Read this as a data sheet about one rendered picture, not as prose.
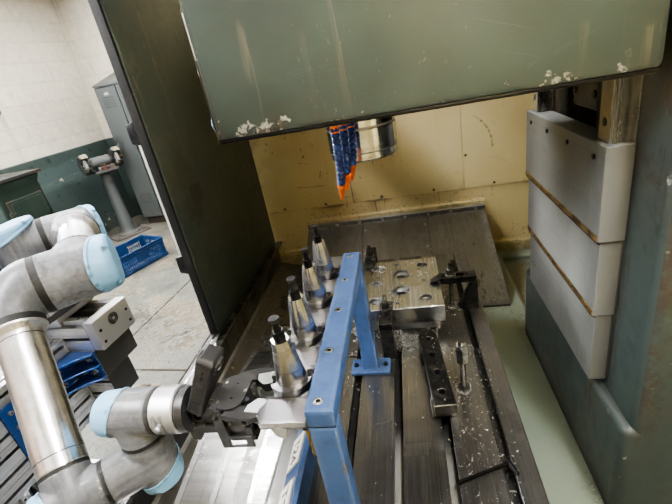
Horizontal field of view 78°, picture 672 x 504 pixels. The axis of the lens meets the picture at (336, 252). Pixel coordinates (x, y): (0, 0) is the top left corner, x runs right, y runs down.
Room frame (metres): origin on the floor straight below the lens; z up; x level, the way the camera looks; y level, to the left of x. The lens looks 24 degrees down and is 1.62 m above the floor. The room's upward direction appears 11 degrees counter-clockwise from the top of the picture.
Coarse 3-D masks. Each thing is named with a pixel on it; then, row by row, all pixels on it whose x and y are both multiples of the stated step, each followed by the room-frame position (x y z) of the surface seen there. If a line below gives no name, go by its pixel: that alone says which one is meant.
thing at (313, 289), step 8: (304, 272) 0.69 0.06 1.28; (312, 272) 0.69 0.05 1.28; (304, 280) 0.69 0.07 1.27; (312, 280) 0.68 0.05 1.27; (320, 280) 0.69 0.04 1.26; (304, 288) 0.69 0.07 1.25; (312, 288) 0.68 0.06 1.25; (320, 288) 0.69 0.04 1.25; (304, 296) 0.69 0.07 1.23; (312, 296) 0.68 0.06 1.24; (320, 296) 0.68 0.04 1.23
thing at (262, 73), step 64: (192, 0) 0.71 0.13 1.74; (256, 0) 0.69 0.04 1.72; (320, 0) 0.67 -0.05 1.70; (384, 0) 0.65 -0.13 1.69; (448, 0) 0.63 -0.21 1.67; (512, 0) 0.62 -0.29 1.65; (576, 0) 0.60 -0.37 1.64; (640, 0) 0.59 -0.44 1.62; (256, 64) 0.69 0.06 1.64; (320, 64) 0.67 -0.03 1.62; (384, 64) 0.65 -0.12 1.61; (448, 64) 0.64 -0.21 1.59; (512, 64) 0.62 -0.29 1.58; (576, 64) 0.60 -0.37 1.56; (640, 64) 0.58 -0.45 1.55; (256, 128) 0.70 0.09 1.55
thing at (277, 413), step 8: (272, 400) 0.45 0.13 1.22; (280, 400) 0.45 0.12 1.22; (288, 400) 0.45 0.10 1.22; (296, 400) 0.44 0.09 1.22; (304, 400) 0.44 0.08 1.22; (264, 408) 0.44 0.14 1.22; (272, 408) 0.44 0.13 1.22; (280, 408) 0.43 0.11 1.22; (288, 408) 0.43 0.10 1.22; (296, 408) 0.43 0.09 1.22; (304, 408) 0.43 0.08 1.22; (256, 416) 0.43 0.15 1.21; (264, 416) 0.43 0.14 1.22; (272, 416) 0.42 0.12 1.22; (280, 416) 0.42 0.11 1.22; (288, 416) 0.42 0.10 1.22; (296, 416) 0.41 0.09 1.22; (304, 416) 0.41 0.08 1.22; (264, 424) 0.41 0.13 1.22; (272, 424) 0.41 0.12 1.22; (280, 424) 0.41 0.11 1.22; (288, 424) 0.40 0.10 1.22; (296, 424) 0.40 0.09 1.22; (304, 424) 0.40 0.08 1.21
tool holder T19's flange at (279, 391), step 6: (306, 366) 0.50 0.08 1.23; (306, 372) 0.49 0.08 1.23; (312, 372) 0.49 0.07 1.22; (306, 378) 0.47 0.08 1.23; (276, 384) 0.47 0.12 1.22; (300, 384) 0.46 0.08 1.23; (306, 384) 0.46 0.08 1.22; (276, 390) 0.46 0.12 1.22; (282, 390) 0.46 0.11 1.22; (288, 390) 0.46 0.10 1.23; (294, 390) 0.45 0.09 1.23; (300, 390) 0.46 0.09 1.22; (306, 390) 0.47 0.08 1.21; (276, 396) 0.47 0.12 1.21; (282, 396) 0.46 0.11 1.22; (288, 396) 0.45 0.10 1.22; (294, 396) 0.45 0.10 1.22
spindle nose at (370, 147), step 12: (372, 120) 0.91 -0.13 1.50; (384, 120) 0.92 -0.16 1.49; (360, 132) 0.91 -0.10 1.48; (372, 132) 0.91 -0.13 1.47; (384, 132) 0.92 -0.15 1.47; (396, 132) 0.96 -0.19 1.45; (360, 144) 0.91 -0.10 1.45; (372, 144) 0.91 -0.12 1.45; (384, 144) 0.92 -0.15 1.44; (396, 144) 0.96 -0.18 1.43; (360, 156) 0.91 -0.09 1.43; (372, 156) 0.91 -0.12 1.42; (384, 156) 0.92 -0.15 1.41
